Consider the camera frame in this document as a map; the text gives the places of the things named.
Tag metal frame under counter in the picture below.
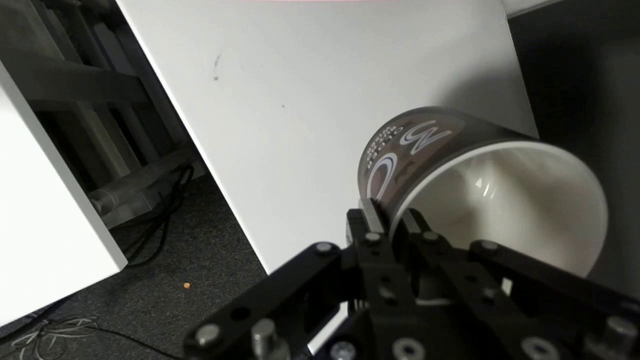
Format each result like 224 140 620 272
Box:
0 0 202 227

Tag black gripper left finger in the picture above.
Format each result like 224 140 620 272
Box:
183 197 407 360

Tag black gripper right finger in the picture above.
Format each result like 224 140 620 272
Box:
398 208 640 360

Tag black floor cables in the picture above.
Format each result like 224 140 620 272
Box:
92 162 198 267

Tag dark printed paper cup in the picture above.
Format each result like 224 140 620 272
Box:
356 105 610 280

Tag white robot base table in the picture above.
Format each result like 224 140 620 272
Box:
0 61 131 328

